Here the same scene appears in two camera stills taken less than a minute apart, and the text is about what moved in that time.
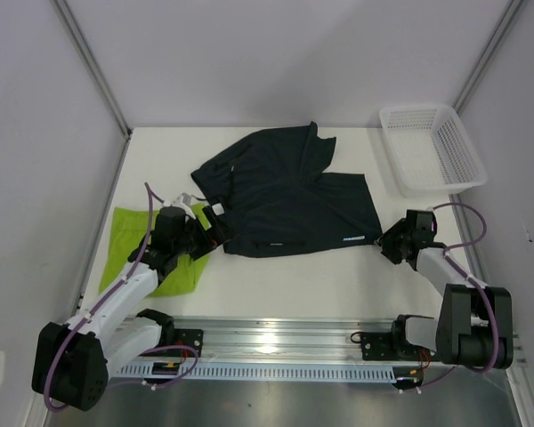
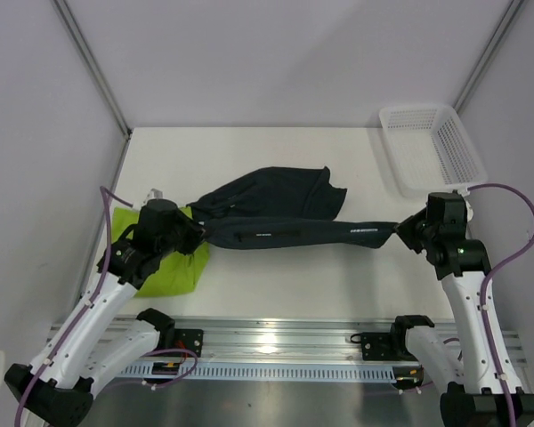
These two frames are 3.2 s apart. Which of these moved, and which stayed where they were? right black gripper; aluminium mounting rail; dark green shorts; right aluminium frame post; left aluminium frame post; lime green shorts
Moved: dark green shorts; right black gripper
Stayed: lime green shorts; aluminium mounting rail; right aluminium frame post; left aluminium frame post
